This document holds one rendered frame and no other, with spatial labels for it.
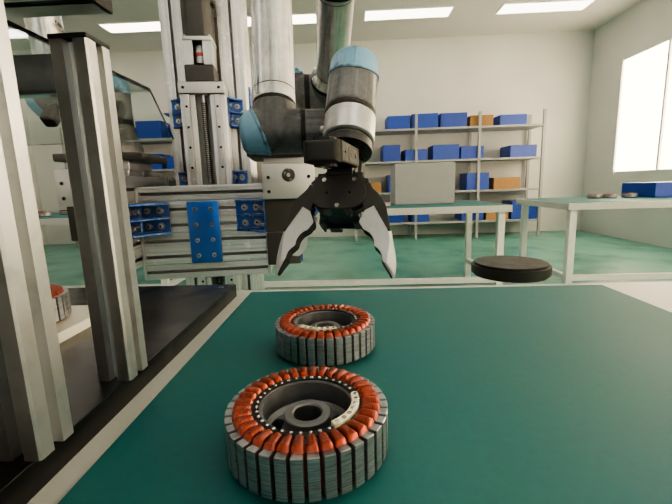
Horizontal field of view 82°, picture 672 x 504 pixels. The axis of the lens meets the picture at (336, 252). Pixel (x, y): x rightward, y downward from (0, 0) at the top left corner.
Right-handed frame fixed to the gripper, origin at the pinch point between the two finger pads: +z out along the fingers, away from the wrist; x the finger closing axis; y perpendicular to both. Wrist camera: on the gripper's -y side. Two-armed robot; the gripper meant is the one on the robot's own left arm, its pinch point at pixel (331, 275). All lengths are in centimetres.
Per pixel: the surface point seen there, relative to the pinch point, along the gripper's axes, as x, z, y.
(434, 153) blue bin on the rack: -22, -353, 509
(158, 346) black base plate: 16.6, 10.2, -6.6
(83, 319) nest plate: 29.4, 7.5, -4.4
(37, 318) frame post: 12.8, 10.1, -23.9
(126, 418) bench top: 13.0, 16.5, -13.4
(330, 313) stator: 0.1, 4.3, 1.6
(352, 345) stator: -3.8, 8.5, -3.9
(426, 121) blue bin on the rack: -9, -395, 483
